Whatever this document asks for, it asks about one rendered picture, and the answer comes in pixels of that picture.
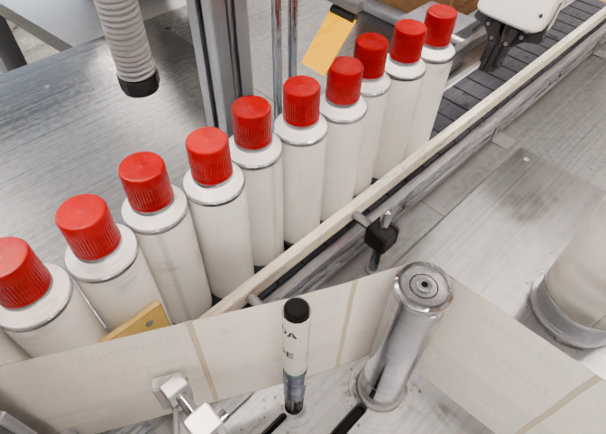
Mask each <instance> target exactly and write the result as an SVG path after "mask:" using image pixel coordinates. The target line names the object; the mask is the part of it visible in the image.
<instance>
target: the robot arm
mask: <svg viewBox="0 0 606 434"><path fill-rule="evenodd" d="M564 1H565V0H479V2H478V11H477V12H476V13H475V15H474V17H475V18H476V19H477V20H478V21H479V22H481V23H482V24H484V25H485V29H486V32H487V35H488V36H487V40H488V43H487V45H486V47H485V49H484V51H483V53H482V56H481V57H480V62H481V64H480V66H479V69H484V71H485V72H487V73H489V72H494V71H495V70H496V69H499V68H500V66H501V64H502V62H503V61H504V60H505V58H506V56H507V54H508V52H509V50H510V48H513V47H515V46H517V45H519V44H521V43H523V42H526V43H532V44H542V43H543V42H544V39H545V37H546V32H547V31H548V30H549V29H550V27H551V26H552V24H553V23H554V21H555V19H556V17H557V16H558V14H559V12H560V10H561V8H562V6H563V4H564ZM492 18H493V19H492ZM506 24H507V25H510V26H512V28H511V29H510V31H509V33H508V34H507V36H506V37H505V38H504V40H503V41H502V42H501V38H502V35H503V33H504V30H505V27H506ZM524 32H531V33H533V34H530V33H524Z"/></svg>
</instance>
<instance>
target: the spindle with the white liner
mask: <svg viewBox="0 0 606 434"><path fill-rule="evenodd" d="M530 301H531V305H532V308H533V310H534V312H535V314H536V316H537V318H538V319H539V321H540V322H541V323H542V324H543V325H544V327H545V328H547V329H548V330H549V331H550V332H551V333H552V334H554V335H555V336H556V337H558V338H560V339H562V340H564V341H565V342H567V343H569V344H572V345H574V346H580V347H586V348H595V347H601V346H606V196H605V197H604V198H603V199H602V201H601V202H600V204H599V205H598V206H597V208H596V209H595V210H594V211H593V212H592V214H591V216H590V217H589V218H588V219H587V220H586V221H585V222H584V223H583V225H582V226H581V227H580V229H579V230H578V231H577V232H576V234H575V235H574V237H573V239H572V240H571V241H570V242H569V244H568V245H567V246H566V247H565V248H564V250H563V251H562V252H561V253H560V254H559V255H558V256H557V258H556V259H555V261H553V262H552V263H551V264H549V266H548V267H547V268H546V270H545V273H544V274H542V275H541V276H539V277H538V278H537V279H536V281H535V282H534V283H533V285H532V288H531V291H530Z"/></svg>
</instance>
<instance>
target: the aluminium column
mask: <svg viewBox="0 0 606 434"><path fill-rule="evenodd" d="M186 1H187V7H188V17H189V22H190V28H191V33H192V38H193V43H194V49H195V54H196V60H197V69H198V75H199V80H200V86H201V91H202V97H203V102H204V107H205V112H206V118H207V126H210V127H215V128H218V129H221V130H222V131H224V132H225V133H226V134H227V136H228V139H229V138H230V137H231V136H232V135H234V129H233V121H232V113H231V106H232V104H233V102H234V101H235V96H234V81H233V72H232V63H231V54H230V45H229V35H228V26H227V16H226V7H225V0H186ZM230 1H231V11H232V22H233V32H234V53H235V65H236V77H237V93H238V98H239V97H244V96H249V95H253V73H252V59H251V45H250V33H249V19H248V6H247V0H230Z"/></svg>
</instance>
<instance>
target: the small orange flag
mask: <svg viewBox="0 0 606 434"><path fill-rule="evenodd" d="M357 21H358V15H357V14H354V13H352V12H350V11H348V10H345V9H344V8H342V7H340V6H338V5H335V4H333V5H331V7H330V11H329V13H328V15H327V16H326V19H325V20H324V22H323V23H322V25H321V27H320V29H319V31H318V32H317V35H316V37H315V39H314V40H313V41H312V43H311V45H310V47H309V48H308V51H307V53H306V55H305V56H304V58H303V60H302V61H301V63H303V64H304V65H306V66H308V67H309V68H311V69H312V70H314V71H316V72H317V73H319V74H321V75H322V76H325V75H326V73H327V71H328V70H329V68H330V66H331V65H332V63H333V61H334V59H335V57H336V55H337V53H338V52H339V51H340V49H341V47H342V46H343V44H344V41H345V40H346V38H347V36H348V34H349V33H350V31H351V30H352V29H353V27H354V24H355V23H356V22H357Z"/></svg>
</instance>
